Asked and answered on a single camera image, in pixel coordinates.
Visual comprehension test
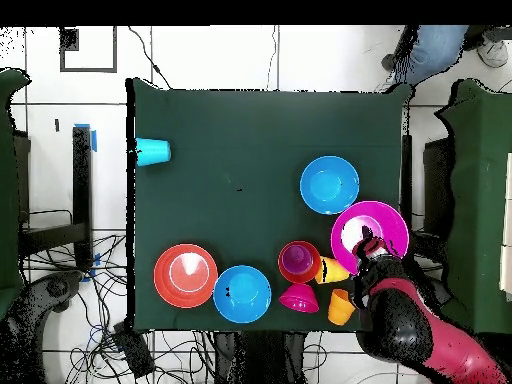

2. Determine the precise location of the large pink bowl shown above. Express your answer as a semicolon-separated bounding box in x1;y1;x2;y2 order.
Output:
330;200;410;277

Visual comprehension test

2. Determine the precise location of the yellow cup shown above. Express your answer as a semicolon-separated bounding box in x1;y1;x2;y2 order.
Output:
314;255;352;285

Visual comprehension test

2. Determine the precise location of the blue bowl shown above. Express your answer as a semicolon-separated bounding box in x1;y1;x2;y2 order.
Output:
212;264;273;324
299;155;360;216

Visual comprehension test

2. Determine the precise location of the orange cup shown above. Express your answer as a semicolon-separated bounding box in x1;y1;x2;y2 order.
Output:
327;288;357;326

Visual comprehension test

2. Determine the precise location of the purple cup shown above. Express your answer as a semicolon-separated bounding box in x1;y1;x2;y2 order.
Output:
280;244;314;276

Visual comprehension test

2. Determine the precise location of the small orange bowl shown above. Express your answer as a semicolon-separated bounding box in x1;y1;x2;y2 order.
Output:
277;240;322;284

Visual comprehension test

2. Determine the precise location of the small crimson bowl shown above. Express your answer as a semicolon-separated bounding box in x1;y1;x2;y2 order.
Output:
278;282;320;314

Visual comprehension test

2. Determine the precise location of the large orange bowl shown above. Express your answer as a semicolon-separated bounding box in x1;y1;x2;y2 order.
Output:
153;243;219;309

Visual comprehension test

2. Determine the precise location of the light blue cup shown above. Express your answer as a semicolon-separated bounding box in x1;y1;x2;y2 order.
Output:
134;137;172;168

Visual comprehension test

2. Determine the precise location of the black cabinet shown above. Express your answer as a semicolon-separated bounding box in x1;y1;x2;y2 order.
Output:
422;137;455;241

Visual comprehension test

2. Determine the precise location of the green cloth covered table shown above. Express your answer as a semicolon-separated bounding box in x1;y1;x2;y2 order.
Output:
434;78;512;335
0;67;31;317

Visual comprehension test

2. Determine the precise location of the white panel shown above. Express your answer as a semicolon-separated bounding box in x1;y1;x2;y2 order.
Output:
499;151;512;302

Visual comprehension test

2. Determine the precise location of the dark green table cloth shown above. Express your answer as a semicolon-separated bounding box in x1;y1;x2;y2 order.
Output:
125;77;413;335

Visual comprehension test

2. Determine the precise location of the black chair leg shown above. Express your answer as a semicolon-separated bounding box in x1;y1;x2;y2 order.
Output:
380;25;421;72

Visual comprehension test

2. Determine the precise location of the person's leg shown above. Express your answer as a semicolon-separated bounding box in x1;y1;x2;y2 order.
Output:
393;25;470;86

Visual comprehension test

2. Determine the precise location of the black power adapter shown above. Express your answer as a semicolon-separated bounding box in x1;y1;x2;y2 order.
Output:
112;321;156;379

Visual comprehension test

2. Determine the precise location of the blue tape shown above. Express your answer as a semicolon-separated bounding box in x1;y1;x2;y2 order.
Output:
74;122;98;153

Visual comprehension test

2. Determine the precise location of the black stand post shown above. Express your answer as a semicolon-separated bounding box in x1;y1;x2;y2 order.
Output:
400;134;413;225

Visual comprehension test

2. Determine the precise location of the tangle of black cables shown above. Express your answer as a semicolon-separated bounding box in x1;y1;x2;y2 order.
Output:
23;231;217;384

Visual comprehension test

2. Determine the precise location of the black floor cable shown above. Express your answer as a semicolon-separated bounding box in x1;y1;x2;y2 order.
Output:
127;26;173;90

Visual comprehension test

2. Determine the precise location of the black stand frame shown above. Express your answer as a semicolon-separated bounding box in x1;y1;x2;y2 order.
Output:
17;125;95;269

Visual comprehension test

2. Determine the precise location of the black pedestal leg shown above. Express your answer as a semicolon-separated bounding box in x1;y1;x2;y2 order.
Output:
7;270;85;333

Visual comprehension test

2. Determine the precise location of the black square frame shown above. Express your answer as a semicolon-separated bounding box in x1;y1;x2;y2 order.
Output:
58;26;118;74

